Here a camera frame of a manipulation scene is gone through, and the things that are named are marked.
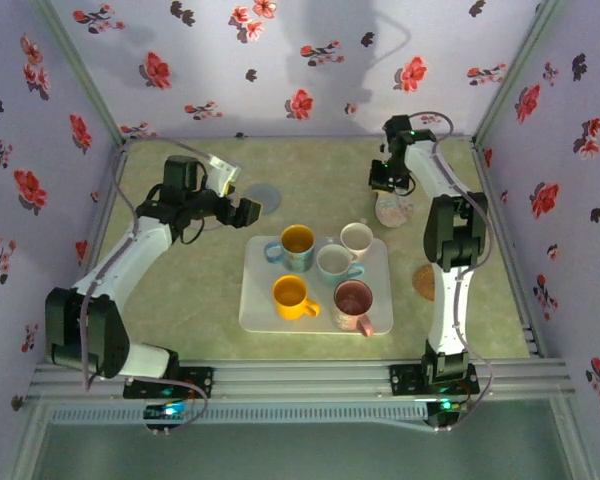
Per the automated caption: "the grey slotted cable duct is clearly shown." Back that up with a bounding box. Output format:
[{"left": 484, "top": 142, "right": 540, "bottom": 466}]
[{"left": 47, "top": 402, "right": 431, "bottom": 427}]

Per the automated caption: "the white rectangular tray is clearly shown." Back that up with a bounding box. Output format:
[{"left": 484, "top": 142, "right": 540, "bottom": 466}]
[{"left": 238, "top": 234, "right": 395, "bottom": 335}]

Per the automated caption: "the floral print round coaster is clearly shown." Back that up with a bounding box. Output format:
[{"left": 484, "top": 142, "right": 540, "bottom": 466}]
[{"left": 374, "top": 192, "right": 415, "bottom": 229}]

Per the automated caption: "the cream white mug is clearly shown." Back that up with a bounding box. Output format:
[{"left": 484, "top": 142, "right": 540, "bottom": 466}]
[{"left": 339, "top": 222, "right": 375, "bottom": 264}]

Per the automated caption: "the lavender left arm cable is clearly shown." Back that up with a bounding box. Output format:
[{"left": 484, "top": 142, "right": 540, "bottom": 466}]
[{"left": 78, "top": 137, "right": 216, "bottom": 437}]

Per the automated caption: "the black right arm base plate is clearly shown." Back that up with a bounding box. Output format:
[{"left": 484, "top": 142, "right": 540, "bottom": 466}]
[{"left": 388, "top": 363, "right": 481, "bottom": 397}]

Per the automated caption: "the light blue mug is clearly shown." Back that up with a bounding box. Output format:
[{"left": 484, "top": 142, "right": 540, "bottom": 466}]
[{"left": 315, "top": 243, "right": 366, "bottom": 289}]

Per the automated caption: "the aluminium mounting rail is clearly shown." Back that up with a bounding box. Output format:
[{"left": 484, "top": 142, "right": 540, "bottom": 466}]
[{"left": 27, "top": 358, "right": 576, "bottom": 401}]

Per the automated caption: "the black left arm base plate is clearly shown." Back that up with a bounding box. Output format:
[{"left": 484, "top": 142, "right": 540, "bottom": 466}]
[{"left": 123, "top": 366, "right": 215, "bottom": 400}]

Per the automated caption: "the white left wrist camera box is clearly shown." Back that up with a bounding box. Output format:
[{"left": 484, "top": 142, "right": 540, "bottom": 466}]
[{"left": 207, "top": 153, "right": 242, "bottom": 197}]

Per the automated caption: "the small grey round coaster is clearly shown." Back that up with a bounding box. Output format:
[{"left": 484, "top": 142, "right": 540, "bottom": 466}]
[{"left": 244, "top": 183, "right": 284, "bottom": 214}]

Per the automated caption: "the cork round coaster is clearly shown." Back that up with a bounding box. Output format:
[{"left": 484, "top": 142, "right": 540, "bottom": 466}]
[{"left": 412, "top": 263, "right": 437, "bottom": 303}]

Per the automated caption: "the aluminium frame post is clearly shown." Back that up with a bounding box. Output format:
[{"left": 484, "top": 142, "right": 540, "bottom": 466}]
[
  {"left": 471, "top": 0, "right": 564, "bottom": 146},
  {"left": 29, "top": 0, "right": 131, "bottom": 149}
]

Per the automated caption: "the aluminium table side rail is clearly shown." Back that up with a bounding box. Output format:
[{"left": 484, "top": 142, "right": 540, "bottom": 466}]
[
  {"left": 472, "top": 139, "right": 549, "bottom": 360},
  {"left": 54, "top": 141, "right": 131, "bottom": 364}
]

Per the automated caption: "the pink mug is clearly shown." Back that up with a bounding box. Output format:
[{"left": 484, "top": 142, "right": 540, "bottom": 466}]
[{"left": 332, "top": 279, "right": 376, "bottom": 339}]

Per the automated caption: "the blue floral mug yellow inside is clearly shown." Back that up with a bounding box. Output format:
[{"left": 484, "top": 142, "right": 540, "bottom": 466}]
[{"left": 263, "top": 223, "right": 316, "bottom": 274}]

